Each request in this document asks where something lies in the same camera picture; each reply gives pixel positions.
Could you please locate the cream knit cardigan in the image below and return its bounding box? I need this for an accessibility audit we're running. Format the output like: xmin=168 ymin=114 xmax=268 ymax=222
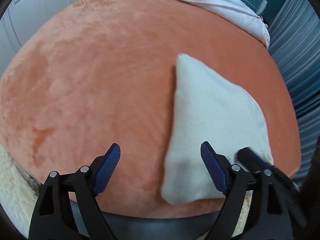
xmin=161 ymin=54 xmax=273 ymax=205

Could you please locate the cream fluffy fleece jacket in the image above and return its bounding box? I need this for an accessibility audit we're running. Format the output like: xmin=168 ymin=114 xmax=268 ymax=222
xmin=1 ymin=146 xmax=39 ymax=238

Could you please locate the blue grey curtain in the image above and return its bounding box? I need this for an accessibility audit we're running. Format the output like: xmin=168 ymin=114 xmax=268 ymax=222
xmin=269 ymin=0 xmax=319 ymax=186

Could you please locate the orange plush bed blanket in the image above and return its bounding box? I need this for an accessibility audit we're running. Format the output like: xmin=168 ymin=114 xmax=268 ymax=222
xmin=1 ymin=0 xmax=301 ymax=218

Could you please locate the white wardrobe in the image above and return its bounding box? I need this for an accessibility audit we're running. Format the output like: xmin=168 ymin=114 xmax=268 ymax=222
xmin=1 ymin=0 xmax=77 ymax=73

